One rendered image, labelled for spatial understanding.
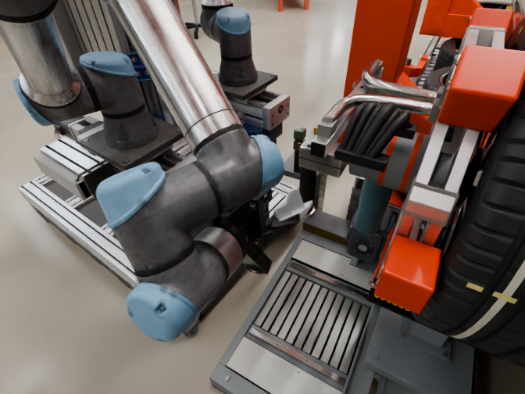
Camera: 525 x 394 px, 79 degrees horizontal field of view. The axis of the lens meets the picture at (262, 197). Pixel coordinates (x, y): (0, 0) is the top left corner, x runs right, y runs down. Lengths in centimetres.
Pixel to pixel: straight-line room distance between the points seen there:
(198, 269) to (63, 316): 138
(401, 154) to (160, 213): 55
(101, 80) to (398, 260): 76
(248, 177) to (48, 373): 137
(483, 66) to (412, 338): 93
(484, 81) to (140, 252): 46
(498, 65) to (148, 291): 49
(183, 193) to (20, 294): 162
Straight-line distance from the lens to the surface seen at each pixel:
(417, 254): 57
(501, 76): 51
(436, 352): 125
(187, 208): 36
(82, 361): 158
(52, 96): 85
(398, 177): 77
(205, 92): 42
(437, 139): 56
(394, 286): 55
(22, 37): 67
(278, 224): 53
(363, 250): 131
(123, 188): 34
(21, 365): 171
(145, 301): 37
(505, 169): 51
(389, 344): 123
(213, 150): 39
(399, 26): 111
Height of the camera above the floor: 130
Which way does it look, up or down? 42 degrees down
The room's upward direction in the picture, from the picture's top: 2 degrees counter-clockwise
